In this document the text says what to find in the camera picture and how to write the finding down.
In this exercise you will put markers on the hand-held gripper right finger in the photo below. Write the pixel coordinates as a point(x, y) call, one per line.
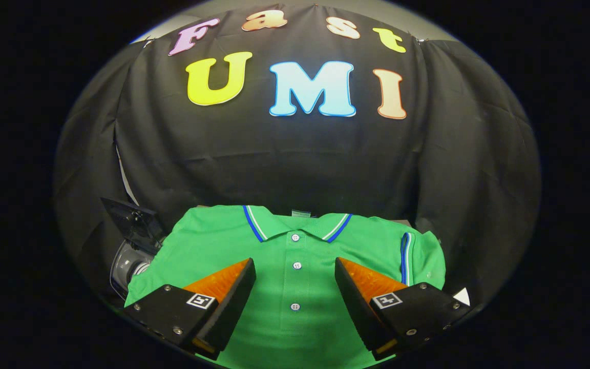
point(357, 307)

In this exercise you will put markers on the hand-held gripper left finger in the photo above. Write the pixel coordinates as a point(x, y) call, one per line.
point(233, 302)

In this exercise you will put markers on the green polo shirt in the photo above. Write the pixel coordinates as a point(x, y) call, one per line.
point(295, 246)

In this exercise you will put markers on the dark glass washing machine lid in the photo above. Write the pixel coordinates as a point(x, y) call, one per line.
point(131, 220)

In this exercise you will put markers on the white paper sheet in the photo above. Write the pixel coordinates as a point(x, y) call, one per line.
point(462, 298)

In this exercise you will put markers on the black backdrop cloth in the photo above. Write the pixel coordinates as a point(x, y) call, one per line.
point(295, 154)

